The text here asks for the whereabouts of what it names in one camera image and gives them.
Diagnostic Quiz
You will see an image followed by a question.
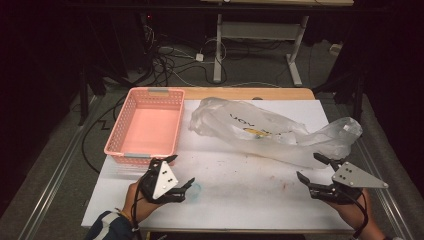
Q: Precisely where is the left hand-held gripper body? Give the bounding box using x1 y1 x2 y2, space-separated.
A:
138 157 187 205

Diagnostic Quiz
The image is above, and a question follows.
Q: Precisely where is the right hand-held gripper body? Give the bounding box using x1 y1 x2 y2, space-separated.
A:
308 161 390 205

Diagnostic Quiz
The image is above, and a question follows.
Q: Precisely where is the pink perforated plastic basket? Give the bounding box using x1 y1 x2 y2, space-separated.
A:
103 87 186 167

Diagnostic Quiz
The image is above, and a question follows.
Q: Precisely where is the clear plastic bag yellow face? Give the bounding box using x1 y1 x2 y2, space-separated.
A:
189 96 364 169

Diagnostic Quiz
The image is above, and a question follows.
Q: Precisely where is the person's right hand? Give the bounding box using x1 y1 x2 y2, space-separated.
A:
328 188 372 231

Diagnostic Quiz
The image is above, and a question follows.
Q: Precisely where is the person's left hand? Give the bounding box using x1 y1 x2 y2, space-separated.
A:
121 180 158 225

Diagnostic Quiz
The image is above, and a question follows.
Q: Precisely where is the white table cover sheet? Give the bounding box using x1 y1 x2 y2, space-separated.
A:
81 99 355 232

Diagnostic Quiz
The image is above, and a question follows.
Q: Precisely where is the black metal stand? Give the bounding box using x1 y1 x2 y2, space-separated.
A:
77 16 104 128
312 63 366 123

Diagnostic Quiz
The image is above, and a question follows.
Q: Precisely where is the small cardboard box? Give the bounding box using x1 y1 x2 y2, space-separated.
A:
329 42 344 57

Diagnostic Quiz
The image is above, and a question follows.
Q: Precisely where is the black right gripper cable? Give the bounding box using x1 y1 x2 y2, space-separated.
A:
346 190 370 240

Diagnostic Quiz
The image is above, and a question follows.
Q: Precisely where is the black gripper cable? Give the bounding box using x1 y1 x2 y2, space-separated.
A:
131 173 151 240
346 190 370 240

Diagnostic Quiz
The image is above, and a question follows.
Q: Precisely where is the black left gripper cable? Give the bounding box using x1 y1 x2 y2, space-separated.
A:
131 173 151 240

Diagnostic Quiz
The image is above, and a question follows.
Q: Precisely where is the metal floor rail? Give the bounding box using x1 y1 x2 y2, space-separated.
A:
17 95 105 240
353 138 416 240

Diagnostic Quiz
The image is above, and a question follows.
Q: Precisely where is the black floor cable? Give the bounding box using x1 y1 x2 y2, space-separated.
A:
81 94 129 175

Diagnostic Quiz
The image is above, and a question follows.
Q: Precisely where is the tangle of floor cables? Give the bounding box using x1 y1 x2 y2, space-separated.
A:
141 24 229 88

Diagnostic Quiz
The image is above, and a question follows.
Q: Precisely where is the white metal desk frame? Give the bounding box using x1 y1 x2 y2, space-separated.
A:
199 0 355 88

